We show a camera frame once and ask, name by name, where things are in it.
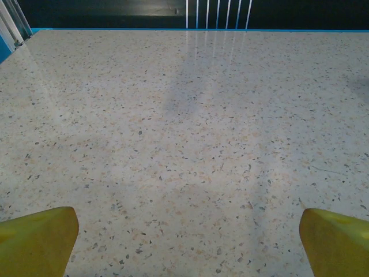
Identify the aluminium frame post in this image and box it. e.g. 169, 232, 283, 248
0, 0, 32, 49

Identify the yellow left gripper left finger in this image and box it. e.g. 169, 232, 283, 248
0, 206, 80, 277

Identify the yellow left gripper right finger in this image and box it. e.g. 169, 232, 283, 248
299, 207, 369, 277

